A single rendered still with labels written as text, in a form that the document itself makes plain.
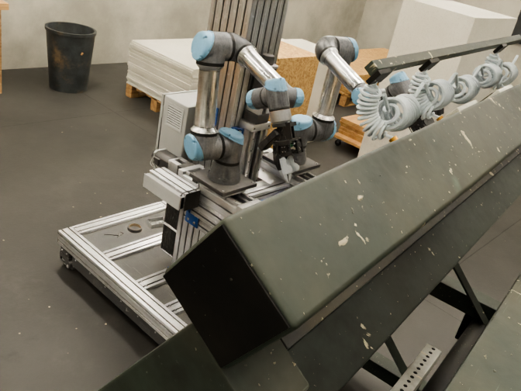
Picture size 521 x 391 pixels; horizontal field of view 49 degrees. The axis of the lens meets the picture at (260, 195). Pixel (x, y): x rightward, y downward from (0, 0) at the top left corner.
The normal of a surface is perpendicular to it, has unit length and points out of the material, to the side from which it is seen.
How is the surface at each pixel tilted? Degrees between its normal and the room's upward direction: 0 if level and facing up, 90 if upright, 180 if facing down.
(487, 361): 0
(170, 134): 90
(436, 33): 90
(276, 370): 33
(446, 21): 90
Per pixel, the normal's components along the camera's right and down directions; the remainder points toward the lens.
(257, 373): 0.59, -0.51
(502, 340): 0.19, -0.88
